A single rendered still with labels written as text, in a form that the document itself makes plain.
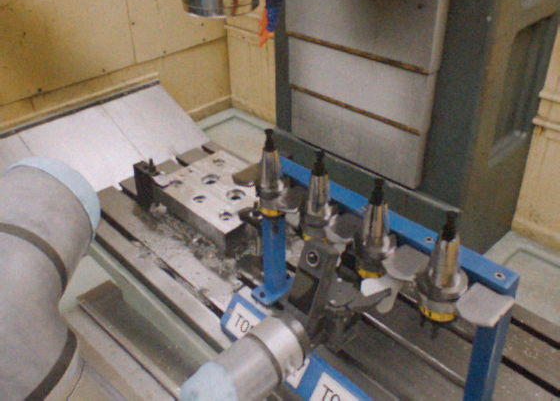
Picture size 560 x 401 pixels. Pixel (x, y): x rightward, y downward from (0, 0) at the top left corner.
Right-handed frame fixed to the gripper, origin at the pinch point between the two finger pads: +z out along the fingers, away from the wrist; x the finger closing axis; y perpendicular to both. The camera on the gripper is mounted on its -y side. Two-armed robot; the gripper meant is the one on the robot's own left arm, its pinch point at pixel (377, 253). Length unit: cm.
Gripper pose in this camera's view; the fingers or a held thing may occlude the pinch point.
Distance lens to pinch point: 89.3
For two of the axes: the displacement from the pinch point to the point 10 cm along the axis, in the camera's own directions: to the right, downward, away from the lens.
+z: 7.4, -3.8, 5.6
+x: 6.7, 3.4, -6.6
